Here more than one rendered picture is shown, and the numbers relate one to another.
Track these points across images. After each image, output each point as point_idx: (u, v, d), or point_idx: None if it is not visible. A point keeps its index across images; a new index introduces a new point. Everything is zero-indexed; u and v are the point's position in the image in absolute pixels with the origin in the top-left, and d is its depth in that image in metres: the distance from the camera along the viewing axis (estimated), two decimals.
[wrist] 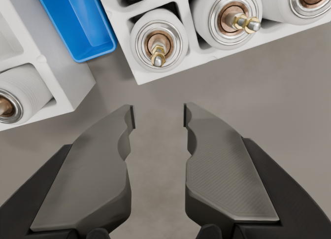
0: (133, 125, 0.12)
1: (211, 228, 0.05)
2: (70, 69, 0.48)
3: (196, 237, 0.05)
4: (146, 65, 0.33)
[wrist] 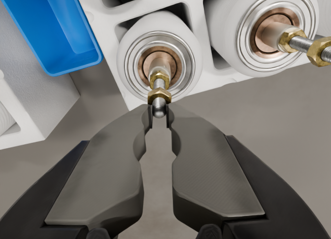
0: (149, 125, 0.12)
1: (211, 228, 0.05)
2: (42, 84, 0.37)
3: (196, 237, 0.05)
4: (139, 94, 0.22)
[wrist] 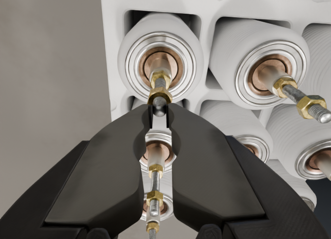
0: (149, 125, 0.12)
1: (211, 228, 0.05)
2: None
3: (196, 237, 0.05)
4: (140, 37, 0.19)
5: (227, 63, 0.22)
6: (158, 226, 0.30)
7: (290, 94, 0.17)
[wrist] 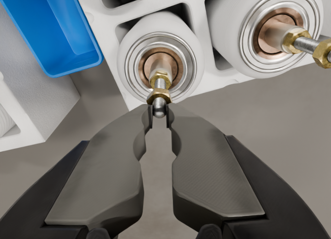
0: (149, 125, 0.12)
1: (211, 228, 0.05)
2: (42, 85, 0.37)
3: (196, 237, 0.05)
4: (140, 96, 0.22)
5: None
6: None
7: None
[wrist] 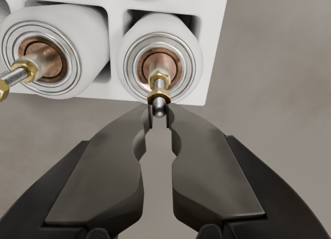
0: (149, 125, 0.12)
1: (211, 228, 0.05)
2: None
3: (196, 237, 0.05)
4: None
5: None
6: (152, 88, 0.18)
7: None
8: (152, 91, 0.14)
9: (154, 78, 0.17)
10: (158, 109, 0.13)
